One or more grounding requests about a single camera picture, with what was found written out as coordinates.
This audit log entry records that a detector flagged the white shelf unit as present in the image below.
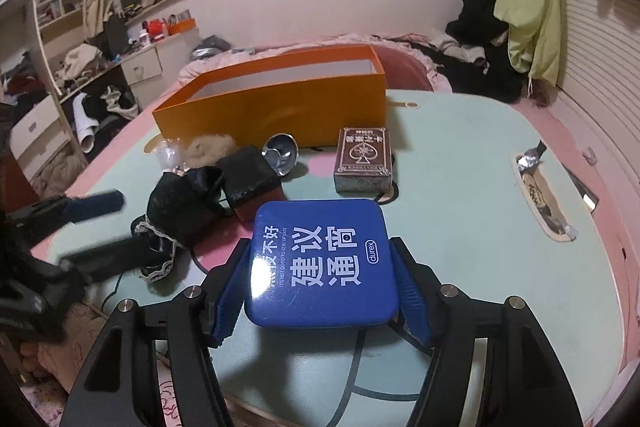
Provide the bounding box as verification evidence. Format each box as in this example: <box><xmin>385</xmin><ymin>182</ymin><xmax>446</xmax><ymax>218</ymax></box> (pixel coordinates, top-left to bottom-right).
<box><xmin>30</xmin><ymin>0</ymin><xmax>126</xmax><ymax>108</ymax></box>

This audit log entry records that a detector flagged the white slatted panel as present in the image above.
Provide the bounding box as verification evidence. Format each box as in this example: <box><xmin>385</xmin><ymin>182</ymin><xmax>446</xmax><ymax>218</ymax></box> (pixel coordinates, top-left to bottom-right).
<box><xmin>550</xmin><ymin>0</ymin><xmax>640</xmax><ymax>228</ymax></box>

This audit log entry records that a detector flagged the small black and red box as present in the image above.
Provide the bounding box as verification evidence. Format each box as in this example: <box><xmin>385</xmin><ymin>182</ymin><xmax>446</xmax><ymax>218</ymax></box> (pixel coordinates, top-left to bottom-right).
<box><xmin>215</xmin><ymin>146</ymin><xmax>286</xmax><ymax>224</ymax></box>

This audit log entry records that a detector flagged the pile of dark clothes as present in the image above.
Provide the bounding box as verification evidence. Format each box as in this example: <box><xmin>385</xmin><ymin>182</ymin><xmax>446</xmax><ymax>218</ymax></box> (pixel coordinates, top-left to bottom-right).
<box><xmin>445</xmin><ymin>0</ymin><xmax>526</xmax><ymax>102</ymax></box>

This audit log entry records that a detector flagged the low white drawer unit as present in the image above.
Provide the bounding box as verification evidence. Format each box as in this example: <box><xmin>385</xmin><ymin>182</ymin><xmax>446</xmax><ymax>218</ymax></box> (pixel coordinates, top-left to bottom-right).
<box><xmin>10</xmin><ymin>94</ymin><xmax>71</xmax><ymax>182</ymax></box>

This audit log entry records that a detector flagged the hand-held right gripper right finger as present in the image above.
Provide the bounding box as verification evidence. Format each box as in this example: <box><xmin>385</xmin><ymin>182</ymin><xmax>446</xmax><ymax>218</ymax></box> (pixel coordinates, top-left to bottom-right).
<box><xmin>389</xmin><ymin>236</ymin><xmax>586</xmax><ymax>427</ymax></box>

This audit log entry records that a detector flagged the orange cardboard box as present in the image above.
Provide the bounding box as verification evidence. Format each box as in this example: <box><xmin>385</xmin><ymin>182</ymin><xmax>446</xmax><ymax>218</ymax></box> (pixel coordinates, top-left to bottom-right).
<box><xmin>152</xmin><ymin>45</ymin><xmax>388</xmax><ymax>150</ymax></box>

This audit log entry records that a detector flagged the white drawer cabinet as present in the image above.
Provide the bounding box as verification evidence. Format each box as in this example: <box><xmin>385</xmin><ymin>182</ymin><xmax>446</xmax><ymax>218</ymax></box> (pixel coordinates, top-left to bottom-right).
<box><xmin>120</xmin><ymin>29</ymin><xmax>201</xmax><ymax>100</ymax></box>

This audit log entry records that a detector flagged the white paper roll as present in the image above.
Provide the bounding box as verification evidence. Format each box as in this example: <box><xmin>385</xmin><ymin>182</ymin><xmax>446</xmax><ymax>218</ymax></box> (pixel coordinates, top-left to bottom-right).
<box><xmin>72</xmin><ymin>93</ymin><xmax>96</xmax><ymax>152</ymax></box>

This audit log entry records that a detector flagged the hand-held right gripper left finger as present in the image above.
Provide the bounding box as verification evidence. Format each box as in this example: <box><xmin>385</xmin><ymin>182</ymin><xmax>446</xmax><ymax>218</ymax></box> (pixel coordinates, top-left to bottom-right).
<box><xmin>59</xmin><ymin>237</ymin><xmax>251</xmax><ymax>427</ymax></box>

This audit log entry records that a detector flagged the crumpled silver foil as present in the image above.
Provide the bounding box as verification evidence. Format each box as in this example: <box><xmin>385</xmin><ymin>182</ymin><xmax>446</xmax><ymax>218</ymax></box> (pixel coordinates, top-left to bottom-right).
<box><xmin>517</xmin><ymin>142</ymin><xmax>548</xmax><ymax>172</ymax></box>

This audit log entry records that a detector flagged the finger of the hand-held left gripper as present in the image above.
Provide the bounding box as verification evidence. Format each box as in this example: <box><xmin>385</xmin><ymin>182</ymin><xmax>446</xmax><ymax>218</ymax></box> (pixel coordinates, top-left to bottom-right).
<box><xmin>0</xmin><ymin>189</ymin><xmax>126</xmax><ymax>233</ymax></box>
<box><xmin>57</xmin><ymin>234</ymin><xmax>166</xmax><ymax>288</ymax></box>

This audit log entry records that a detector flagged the dark pink cushion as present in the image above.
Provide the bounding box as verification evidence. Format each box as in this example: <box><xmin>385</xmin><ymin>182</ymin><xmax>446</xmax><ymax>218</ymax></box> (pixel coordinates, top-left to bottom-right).
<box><xmin>372</xmin><ymin>44</ymin><xmax>433</xmax><ymax>92</ymax></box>

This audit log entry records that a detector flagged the black cable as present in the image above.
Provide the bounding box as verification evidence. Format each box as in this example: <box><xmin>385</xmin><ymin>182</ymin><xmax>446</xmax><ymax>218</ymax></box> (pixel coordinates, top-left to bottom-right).
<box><xmin>100</xmin><ymin>272</ymin><xmax>126</xmax><ymax>313</ymax></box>

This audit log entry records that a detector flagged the blue square tin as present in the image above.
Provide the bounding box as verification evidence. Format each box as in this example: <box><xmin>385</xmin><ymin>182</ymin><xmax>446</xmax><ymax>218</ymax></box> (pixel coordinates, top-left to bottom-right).
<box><xmin>243</xmin><ymin>200</ymin><xmax>401</xmax><ymax>328</ymax></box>

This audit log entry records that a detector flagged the brown playing card box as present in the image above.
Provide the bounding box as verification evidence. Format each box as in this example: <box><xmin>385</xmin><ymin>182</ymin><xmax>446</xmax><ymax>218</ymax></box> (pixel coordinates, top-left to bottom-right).
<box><xmin>333</xmin><ymin>126</ymin><xmax>396</xmax><ymax>194</ymax></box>

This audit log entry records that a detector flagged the silver metal cup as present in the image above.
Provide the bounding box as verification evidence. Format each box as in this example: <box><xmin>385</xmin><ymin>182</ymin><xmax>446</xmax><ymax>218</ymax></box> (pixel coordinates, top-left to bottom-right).
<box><xmin>261</xmin><ymin>133</ymin><xmax>300</xmax><ymax>178</ymax></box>

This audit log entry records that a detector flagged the beige fur ball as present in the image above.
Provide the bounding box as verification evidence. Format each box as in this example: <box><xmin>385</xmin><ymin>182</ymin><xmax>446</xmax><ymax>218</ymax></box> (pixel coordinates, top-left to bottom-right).
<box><xmin>182</xmin><ymin>134</ymin><xmax>238</xmax><ymax>170</ymax></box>

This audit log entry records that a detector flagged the black lace cloth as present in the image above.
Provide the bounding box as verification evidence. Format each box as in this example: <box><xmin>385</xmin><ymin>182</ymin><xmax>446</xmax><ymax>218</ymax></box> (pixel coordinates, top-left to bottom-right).
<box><xmin>131</xmin><ymin>167</ymin><xmax>226</xmax><ymax>283</ymax></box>

